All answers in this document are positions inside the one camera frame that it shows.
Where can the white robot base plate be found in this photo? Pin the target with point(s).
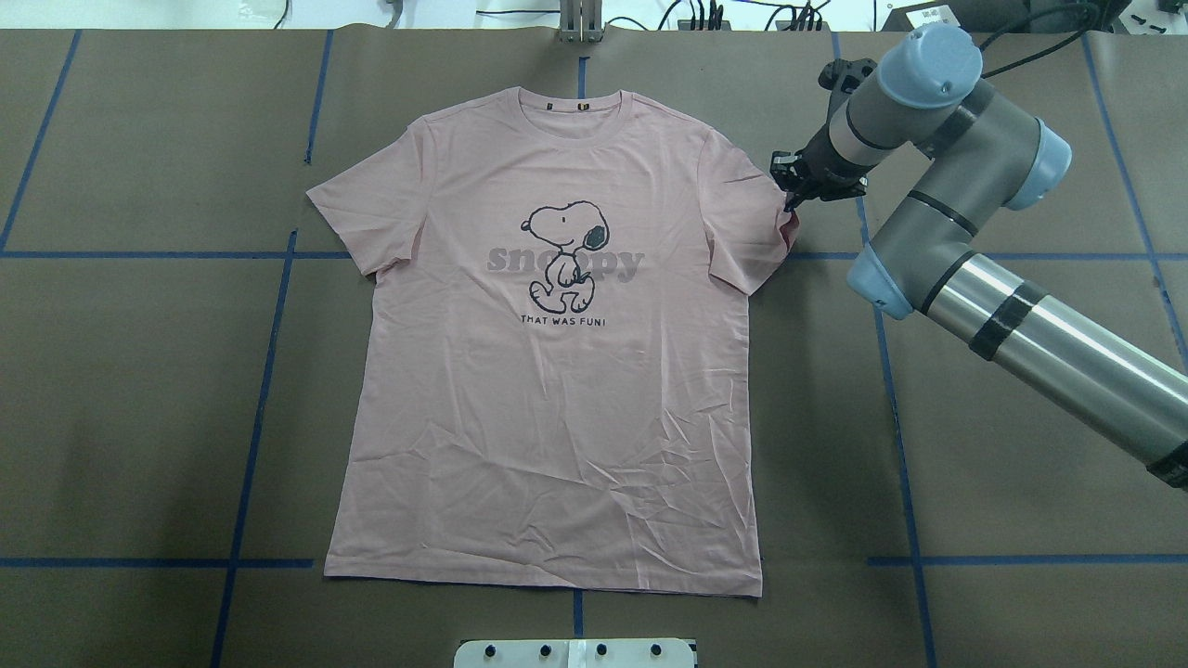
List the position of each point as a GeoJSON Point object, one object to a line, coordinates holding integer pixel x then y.
{"type": "Point", "coordinates": [578, 652]}

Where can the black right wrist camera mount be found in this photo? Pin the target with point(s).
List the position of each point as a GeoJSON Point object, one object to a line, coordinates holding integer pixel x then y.
{"type": "Point", "coordinates": [842, 77]}

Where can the pink Snoopy t-shirt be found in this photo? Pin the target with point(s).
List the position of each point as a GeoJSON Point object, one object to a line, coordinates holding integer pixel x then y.
{"type": "Point", "coordinates": [556, 387]}

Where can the black device with label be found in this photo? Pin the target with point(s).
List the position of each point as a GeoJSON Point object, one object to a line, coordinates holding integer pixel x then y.
{"type": "Point", "coordinates": [972, 16]}

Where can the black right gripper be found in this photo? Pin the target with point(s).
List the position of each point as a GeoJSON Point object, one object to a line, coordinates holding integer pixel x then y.
{"type": "Point", "coordinates": [821, 162]}

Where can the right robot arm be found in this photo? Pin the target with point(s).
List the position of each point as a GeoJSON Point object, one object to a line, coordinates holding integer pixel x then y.
{"type": "Point", "coordinates": [985, 155]}

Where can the grey aluminium camera post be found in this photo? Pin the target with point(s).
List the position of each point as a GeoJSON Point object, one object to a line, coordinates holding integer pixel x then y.
{"type": "Point", "coordinates": [581, 21]}

